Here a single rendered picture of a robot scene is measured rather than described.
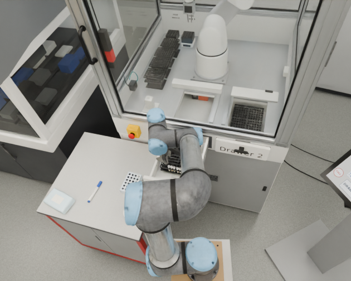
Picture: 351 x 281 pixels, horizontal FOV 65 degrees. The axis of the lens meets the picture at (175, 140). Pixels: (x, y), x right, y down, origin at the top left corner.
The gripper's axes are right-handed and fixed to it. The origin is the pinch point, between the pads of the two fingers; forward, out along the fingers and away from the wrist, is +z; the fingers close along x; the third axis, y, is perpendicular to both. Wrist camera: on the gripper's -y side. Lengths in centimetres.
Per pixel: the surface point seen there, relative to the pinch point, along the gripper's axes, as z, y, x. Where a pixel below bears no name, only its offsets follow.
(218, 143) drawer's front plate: 7.4, -21.7, -21.2
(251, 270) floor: 97, -57, 18
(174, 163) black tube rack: 7.3, -1.6, -3.2
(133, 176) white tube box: 17.8, 21.4, 4.8
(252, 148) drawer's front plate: 5.8, -40.1, -21.2
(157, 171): 13.7, 8.0, 0.6
